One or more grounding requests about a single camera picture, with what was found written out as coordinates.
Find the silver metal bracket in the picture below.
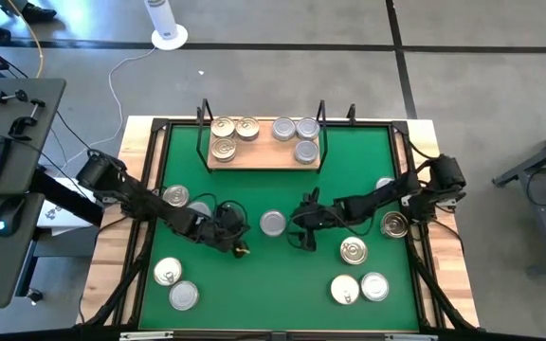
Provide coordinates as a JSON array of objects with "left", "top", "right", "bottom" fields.
[
  {"left": 385, "top": 333, "right": 439, "bottom": 341},
  {"left": 119, "top": 331, "right": 174, "bottom": 341}
]

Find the black computer mouse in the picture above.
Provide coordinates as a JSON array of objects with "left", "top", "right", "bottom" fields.
[{"left": 0, "top": 195, "right": 28, "bottom": 239}]

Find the black desk clamp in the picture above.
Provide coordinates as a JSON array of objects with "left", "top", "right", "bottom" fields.
[
  {"left": 0, "top": 87, "right": 30, "bottom": 109},
  {"left": 8, "top": 98, "right": 46, "bottom": 142}
]

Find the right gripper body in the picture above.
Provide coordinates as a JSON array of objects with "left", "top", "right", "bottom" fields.
[{"left": 300, "top": 187, "right": 345, "bottom": 253}]

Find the white printed paper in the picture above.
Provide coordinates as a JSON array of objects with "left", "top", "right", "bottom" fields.
[{"left": 35, "top": 177, "right": 100, "bottom": 237}]

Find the black keyboard cable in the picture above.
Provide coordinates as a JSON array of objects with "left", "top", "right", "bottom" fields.
[{"left": 47, "top": 108, "right": 113, "bottom": 171}]

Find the silver can on side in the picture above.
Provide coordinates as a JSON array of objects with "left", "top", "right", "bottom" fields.
[{"left": 153, "top": 257, "right": 184, "bottom": 287}]

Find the wooden shelf board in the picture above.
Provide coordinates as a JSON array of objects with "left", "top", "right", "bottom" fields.
[{"left": 208, "top": 120, "right": 321, "bottom": 171}]

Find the thin yellow cable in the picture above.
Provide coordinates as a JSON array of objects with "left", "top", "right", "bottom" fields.
[{"left": 5, "top": 0, "right": 46, "bottom": 80}]

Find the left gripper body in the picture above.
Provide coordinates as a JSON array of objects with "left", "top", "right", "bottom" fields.
[{"left": 196, "top": 206, "right": 236, "bottom": 253}]

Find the white power cable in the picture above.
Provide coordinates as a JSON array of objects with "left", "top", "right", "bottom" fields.
[{"left": 59, "top": 45, "right": 159, "bottom": 170}]

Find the blue salmon can gold lid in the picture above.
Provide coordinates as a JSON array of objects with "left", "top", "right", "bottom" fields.
[
  {"left": 162, "top": 184, "right": 191, "bottom": 208},
  {"left": 234, "top": 116, "right": 261, "bottom": 142},
  {"left": 380, "top": 210, "right": 410, "bottom": 240},
  {"left": 339, "top": 236, "right": 369, "bottom": 266},
  {"left": 209, "top": 116, "right": 237, "bottom": 139},
  {"left": 210, "top": 136, "right": 239, "bottom": 163},
  {"left": 330, "top": 274, "right": 361, "bottom": 306}
]

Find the green table mat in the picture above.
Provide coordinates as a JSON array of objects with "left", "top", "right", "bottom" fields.
[{"left": 138, "top": 123, "right": 420, "bottom": 332}]

